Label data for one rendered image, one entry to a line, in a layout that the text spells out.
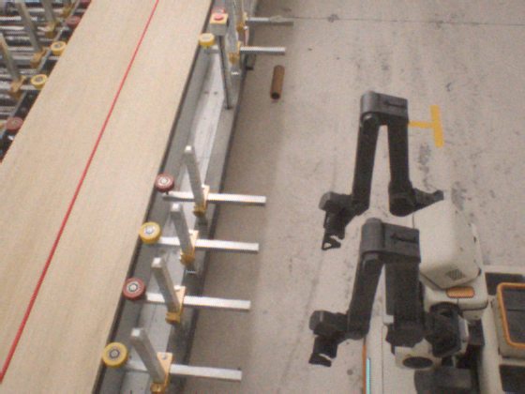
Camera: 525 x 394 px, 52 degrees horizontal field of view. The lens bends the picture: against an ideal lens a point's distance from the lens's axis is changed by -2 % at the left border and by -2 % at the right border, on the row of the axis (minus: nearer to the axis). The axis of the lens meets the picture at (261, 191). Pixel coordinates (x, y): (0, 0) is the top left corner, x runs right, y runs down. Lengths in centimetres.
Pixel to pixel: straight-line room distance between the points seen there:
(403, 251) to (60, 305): 129
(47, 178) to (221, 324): 114
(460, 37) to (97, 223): 337
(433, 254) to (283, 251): 169
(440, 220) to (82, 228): 135
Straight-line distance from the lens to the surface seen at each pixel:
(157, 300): 205
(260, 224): 323
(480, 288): 165
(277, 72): 408
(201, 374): 193
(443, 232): 155
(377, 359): 254
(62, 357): 199
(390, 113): 148
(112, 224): 222
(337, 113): 387
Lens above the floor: 260
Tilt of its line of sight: 50 degrees down
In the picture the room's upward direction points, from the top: 4 degrees counter-clockwise
